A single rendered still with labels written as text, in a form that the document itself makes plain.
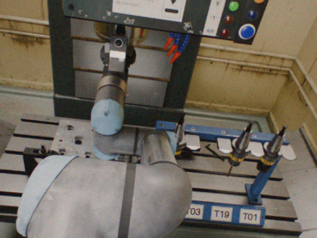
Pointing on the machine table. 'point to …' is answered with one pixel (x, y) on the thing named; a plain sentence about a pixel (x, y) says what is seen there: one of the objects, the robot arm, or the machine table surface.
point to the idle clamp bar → (188, 152)
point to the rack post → (256, 188)
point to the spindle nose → (105, 30)
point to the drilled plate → (76, 140)
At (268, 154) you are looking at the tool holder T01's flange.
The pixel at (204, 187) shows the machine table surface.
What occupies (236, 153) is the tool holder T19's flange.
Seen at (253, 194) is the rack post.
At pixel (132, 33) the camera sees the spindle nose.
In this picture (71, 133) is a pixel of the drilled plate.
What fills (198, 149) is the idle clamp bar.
